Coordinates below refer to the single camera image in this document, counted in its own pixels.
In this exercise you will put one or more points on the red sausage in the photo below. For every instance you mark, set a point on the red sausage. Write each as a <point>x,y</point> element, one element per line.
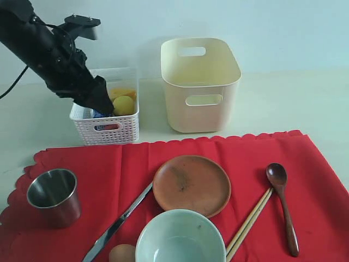
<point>111,127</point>

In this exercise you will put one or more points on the pale green ceramic bowl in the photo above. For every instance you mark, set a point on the pale green ceramic bowl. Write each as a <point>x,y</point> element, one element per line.
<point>180,235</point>

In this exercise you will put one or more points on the red scalloped table cloth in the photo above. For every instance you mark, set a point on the red scalloped table cloth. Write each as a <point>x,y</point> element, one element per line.
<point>111,177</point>

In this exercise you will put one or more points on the cream plastic bin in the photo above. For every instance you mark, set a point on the cream plastic bin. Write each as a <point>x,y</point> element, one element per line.
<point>201,77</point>

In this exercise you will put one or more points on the steel table knife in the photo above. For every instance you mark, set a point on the steel table knife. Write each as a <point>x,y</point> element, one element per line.
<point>102,241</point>

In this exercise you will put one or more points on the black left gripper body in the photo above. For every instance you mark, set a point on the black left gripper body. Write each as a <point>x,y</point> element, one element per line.
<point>70,65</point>

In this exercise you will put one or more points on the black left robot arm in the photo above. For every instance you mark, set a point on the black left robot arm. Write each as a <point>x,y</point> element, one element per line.
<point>50,51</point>

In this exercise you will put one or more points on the blue white milk carton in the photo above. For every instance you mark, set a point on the blue white milk carton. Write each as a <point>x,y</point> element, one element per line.
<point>100,115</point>

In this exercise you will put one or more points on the white perforated plastic basket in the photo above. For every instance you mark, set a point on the white perforated plastic basket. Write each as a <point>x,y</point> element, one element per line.
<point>129,124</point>

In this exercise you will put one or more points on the right bamboo chopstick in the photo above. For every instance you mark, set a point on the right bamboo chopstick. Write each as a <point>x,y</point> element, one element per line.
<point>250,226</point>

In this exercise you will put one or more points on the brown egg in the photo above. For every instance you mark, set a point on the brown egg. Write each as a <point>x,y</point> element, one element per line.
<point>122,253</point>

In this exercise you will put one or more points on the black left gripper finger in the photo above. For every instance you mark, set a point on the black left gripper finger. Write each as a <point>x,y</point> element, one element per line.
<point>81,26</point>
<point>96,97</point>

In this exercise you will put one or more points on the dark wooden spoon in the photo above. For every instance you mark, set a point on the dark wooden spoon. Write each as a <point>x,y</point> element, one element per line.
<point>277,176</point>

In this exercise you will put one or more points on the yellow cheese wedge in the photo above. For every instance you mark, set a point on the yellow cheese wedge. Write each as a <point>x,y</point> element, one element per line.
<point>117,92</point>

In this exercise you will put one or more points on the stainless steel cup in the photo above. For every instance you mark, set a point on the stainless steel cup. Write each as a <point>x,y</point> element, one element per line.
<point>54,194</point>

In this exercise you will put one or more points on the brown wooden plate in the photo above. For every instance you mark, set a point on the brown wooden plate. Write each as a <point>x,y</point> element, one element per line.
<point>194,183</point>

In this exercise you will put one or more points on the yellow lemon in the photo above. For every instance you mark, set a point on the yellow lemon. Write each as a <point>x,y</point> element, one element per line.
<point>123,105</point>

